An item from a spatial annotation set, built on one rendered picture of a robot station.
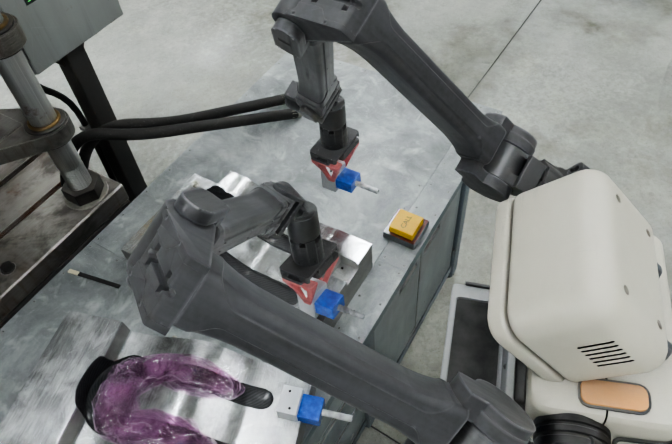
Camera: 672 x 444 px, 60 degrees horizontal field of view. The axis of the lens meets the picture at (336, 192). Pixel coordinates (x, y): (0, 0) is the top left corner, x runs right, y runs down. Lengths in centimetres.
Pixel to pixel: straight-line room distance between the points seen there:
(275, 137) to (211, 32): 203
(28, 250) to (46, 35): 52
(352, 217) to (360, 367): 86
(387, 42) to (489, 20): 284
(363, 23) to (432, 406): 42
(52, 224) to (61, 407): 58
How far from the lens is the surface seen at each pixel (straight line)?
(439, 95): 79
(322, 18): 70
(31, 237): 164
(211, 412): 113
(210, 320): 54
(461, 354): 97
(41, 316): 146
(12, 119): 156
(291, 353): 56
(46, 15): 158
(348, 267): 125
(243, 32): 354
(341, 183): 129
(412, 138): 160
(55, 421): 119
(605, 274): 65
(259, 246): 128
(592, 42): 349
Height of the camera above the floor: 190
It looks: 49 degrees down
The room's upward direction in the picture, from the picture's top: 5 degrees counter-clockwise
